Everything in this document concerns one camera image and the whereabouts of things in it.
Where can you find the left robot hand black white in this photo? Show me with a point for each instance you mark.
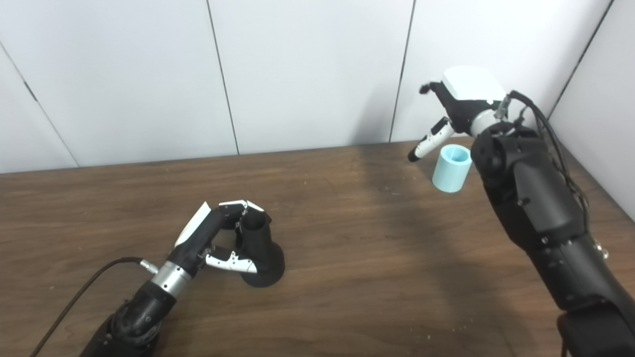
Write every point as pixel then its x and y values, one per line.
pixel 196 243

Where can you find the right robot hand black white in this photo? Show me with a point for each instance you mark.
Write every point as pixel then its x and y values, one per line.
pixel 466 99

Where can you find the black flared nozzle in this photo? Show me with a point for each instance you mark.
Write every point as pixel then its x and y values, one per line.
pixel 260 245

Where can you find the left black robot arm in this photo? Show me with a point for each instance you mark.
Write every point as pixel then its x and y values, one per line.
pixel 139 312

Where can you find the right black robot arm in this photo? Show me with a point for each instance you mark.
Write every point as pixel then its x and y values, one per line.
pixel 540 208

